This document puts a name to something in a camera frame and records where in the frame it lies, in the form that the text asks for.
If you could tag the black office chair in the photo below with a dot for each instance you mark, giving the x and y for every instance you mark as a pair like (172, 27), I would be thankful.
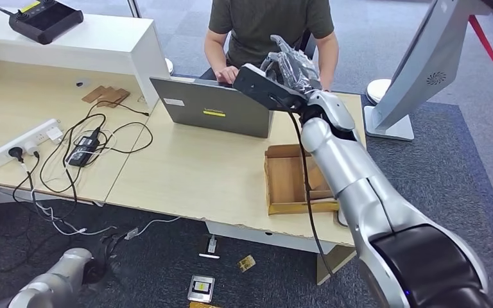
(308, 44)

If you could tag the brown wooden compartment box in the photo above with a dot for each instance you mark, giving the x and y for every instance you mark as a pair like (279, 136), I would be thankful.
(287, 178)

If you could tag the person's left forearm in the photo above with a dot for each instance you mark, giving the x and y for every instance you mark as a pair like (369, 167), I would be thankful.
(328, 59)

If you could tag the white round stanchion base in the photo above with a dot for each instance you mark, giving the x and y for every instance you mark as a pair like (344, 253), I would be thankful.
(169, 66)
(376, 89)

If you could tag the clear plastic film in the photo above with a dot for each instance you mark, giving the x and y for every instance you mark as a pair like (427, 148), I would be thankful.
(302, 68)

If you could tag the person's right forearm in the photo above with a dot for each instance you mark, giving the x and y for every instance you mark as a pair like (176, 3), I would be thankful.
(216, 51)

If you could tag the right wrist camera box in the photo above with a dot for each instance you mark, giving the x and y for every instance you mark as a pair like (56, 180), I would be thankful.
(259, 87)

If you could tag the grey laptop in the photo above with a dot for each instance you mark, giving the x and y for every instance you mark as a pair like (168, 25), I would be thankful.
(212, 110)

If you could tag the thin wooden plate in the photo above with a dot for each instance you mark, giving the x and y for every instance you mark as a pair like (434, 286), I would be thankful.
(123, 95)
(108, 98)
(92, 94)

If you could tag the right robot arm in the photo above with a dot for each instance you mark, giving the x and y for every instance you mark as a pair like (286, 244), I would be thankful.
(357, 183)

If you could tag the small clear plastic piece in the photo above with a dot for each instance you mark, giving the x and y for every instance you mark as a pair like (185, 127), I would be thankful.
(142, 100)

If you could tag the person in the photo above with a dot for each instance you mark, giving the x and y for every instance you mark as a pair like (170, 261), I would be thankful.
(268, 25)

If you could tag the red barrier belt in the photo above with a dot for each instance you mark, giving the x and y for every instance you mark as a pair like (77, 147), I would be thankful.
(489, 49)

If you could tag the white desk panel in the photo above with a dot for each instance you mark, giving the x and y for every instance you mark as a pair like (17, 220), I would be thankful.
(272, 240)

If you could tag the small gold card piece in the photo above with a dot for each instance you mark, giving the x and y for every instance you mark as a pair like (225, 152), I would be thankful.
(246, 263)

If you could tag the wooden desk leg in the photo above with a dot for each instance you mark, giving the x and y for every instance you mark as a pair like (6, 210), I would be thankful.
(336, 263)

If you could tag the white power plug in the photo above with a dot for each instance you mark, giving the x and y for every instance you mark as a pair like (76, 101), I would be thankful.
(31, 148)

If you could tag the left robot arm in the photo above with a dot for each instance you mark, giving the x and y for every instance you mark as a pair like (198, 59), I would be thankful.
(55, 280)

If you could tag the black remote controller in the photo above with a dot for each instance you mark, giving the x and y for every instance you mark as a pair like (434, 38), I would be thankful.
(44, 21)

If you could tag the white usb charger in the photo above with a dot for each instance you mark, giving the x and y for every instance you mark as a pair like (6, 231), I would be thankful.
(54, 134)

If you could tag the silver floor socket plate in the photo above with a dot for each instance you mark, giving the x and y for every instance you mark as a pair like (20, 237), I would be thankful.
(201, 289)

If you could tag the grey kiosk stand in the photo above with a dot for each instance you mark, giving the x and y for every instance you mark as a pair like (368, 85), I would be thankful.
(421, 63)

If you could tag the white power strip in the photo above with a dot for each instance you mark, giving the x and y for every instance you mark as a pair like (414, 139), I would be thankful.
(38, 134)

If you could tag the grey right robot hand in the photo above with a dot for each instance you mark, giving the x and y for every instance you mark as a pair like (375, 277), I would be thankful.
(293, 70)

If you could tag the white flat stick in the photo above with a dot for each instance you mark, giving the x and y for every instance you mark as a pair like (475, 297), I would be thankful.
(209, 256)

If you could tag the person's right hand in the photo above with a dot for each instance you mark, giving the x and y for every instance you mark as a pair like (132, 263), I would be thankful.
(228, 74)

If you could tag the silver frame post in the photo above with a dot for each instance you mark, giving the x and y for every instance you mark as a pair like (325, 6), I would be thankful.
(134, 8)

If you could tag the black laptop power adapter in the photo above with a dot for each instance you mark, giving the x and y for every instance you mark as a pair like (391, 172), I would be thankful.
(80, 152)

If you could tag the black power plug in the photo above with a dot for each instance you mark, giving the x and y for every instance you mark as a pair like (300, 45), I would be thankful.
(16, 153)

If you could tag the white usb plug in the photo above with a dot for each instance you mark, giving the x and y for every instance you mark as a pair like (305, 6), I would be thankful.
(211, 245)

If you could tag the wooden key card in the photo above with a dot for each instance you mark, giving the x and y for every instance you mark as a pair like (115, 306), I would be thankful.
(316, 178)

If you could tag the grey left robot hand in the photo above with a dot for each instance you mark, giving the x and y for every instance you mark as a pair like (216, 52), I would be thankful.
(110, 253)

